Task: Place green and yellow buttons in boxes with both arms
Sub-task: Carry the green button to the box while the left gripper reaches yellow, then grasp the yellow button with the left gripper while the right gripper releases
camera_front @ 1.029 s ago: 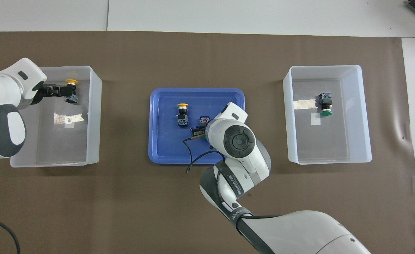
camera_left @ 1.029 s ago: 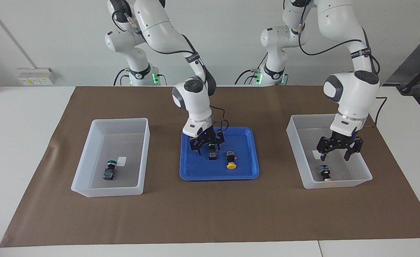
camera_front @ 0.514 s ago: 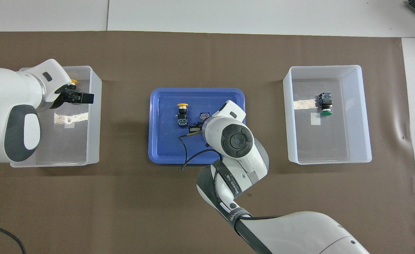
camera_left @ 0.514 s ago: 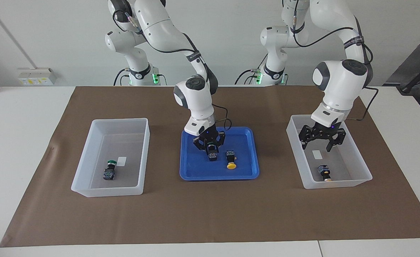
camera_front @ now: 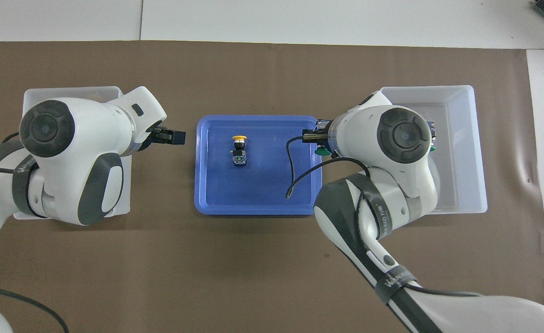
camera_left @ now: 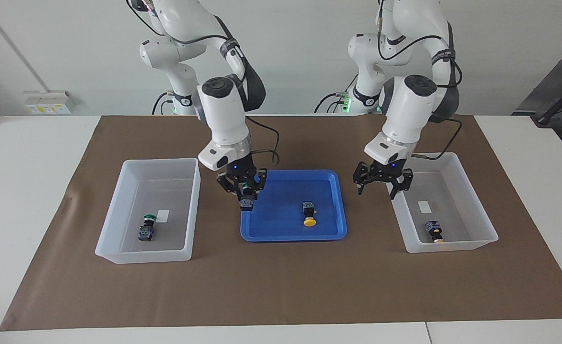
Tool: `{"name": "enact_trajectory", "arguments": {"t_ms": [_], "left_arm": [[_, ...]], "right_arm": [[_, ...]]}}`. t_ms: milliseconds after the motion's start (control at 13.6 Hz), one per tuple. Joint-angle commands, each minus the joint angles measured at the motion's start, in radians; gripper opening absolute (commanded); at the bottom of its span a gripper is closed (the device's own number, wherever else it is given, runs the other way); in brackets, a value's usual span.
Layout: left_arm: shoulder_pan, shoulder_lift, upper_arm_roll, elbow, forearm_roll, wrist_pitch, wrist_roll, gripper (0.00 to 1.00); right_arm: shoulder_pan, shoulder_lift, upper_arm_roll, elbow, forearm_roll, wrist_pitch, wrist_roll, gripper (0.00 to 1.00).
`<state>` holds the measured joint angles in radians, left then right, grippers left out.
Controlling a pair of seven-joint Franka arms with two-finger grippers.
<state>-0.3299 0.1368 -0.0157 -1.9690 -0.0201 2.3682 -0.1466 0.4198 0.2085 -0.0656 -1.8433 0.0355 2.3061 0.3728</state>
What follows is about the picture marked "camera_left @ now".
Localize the blue plastic tray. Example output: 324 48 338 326
240 169 348 242

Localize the black base cable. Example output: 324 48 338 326
314 72 360 114
152 92 174 115

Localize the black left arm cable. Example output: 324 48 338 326
376 0 464 158

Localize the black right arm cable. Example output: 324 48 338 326
127 0 281 165

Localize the black left base cable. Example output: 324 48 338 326
314 72 360 114

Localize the yellow mushroom push button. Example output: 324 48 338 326
424 220 445 243
302 201 318 227

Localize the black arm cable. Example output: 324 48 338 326
376 0 464 158
127 0 281 165

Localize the translucent white plastic box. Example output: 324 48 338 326
95 158 201 265
382 152 499 254

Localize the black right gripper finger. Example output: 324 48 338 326
252 168 268 200
216 173 241 197

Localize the white wall socket box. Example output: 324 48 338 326
23 91 76 115

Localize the green mushroom push button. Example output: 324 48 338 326
239 183 255 212
138 214 158 242

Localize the white wall conduit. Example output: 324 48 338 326
0 0 50 92

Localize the black metal pole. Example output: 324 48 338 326
535 76 562 126

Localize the brown paper table mat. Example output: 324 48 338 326
0 115 562 331

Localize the black right base cable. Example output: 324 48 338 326
152 92 174 115

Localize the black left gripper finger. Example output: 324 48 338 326
353 162 373 195
390 170 414 200

